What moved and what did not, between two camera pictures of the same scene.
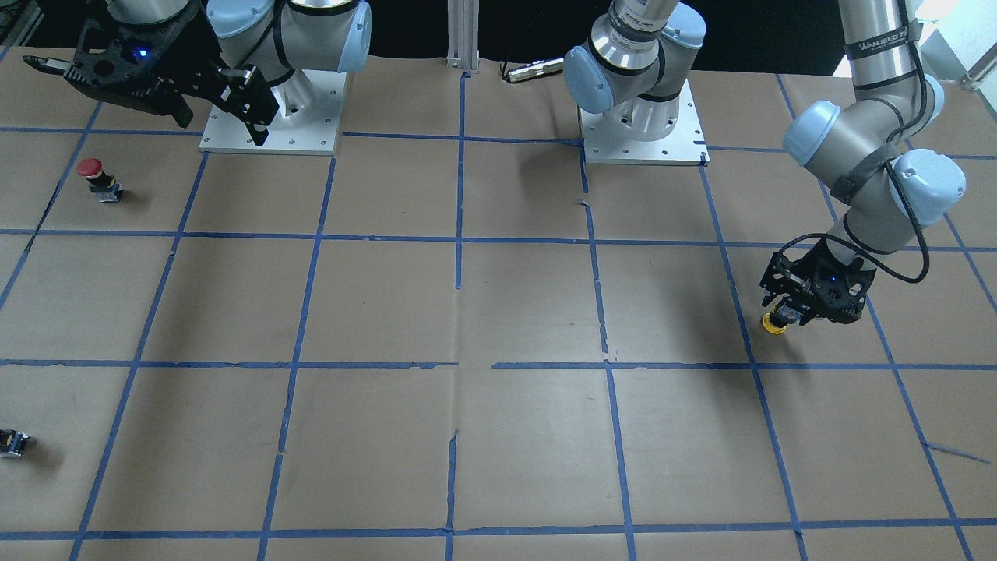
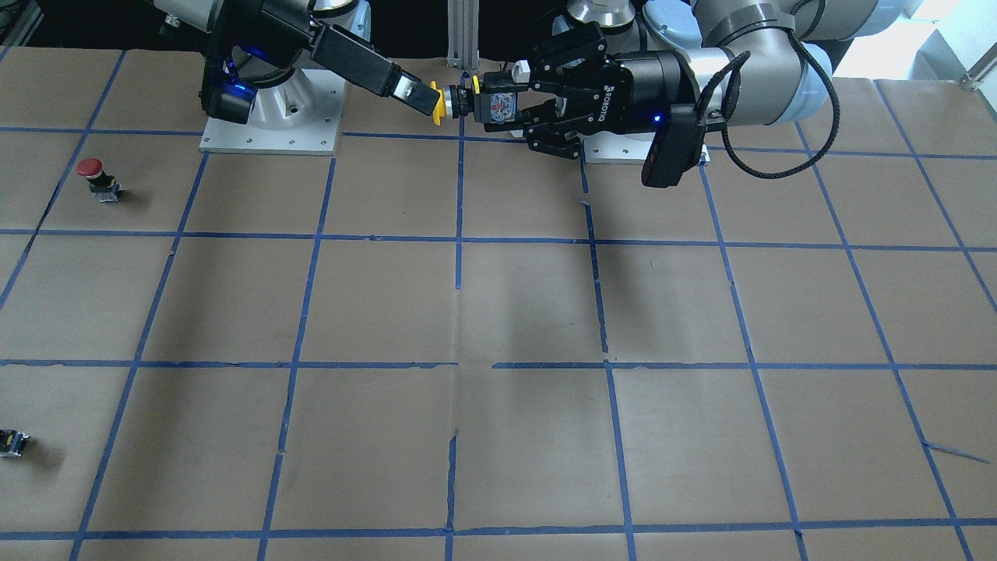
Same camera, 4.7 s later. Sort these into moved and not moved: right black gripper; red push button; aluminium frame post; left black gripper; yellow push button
Moved: right black gripper; left black gripper; yellow push button
Not moved: aluminium frame post; red push button
